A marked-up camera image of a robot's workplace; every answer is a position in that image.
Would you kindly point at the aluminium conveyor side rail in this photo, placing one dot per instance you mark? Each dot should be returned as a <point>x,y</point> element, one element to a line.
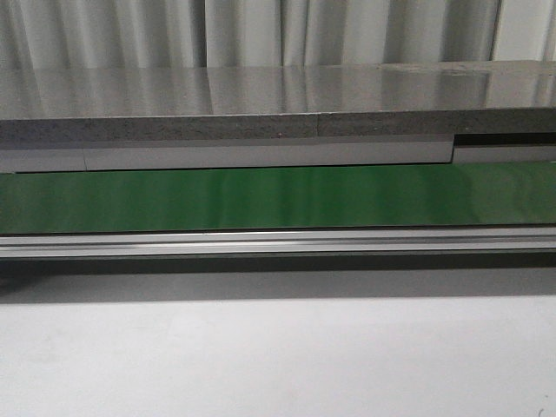
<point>280,242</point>

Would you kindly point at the green conveyor belt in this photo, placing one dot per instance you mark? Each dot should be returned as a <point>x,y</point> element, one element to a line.
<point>293,197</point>

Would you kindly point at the grey panel under counter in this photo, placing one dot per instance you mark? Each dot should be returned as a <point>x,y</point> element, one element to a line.
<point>278,152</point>

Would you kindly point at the white pleated curtain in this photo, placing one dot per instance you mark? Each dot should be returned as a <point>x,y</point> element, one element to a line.
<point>188,34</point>

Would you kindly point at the grey stone counter slab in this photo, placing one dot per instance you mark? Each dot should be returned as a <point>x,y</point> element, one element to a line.
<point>72,108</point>

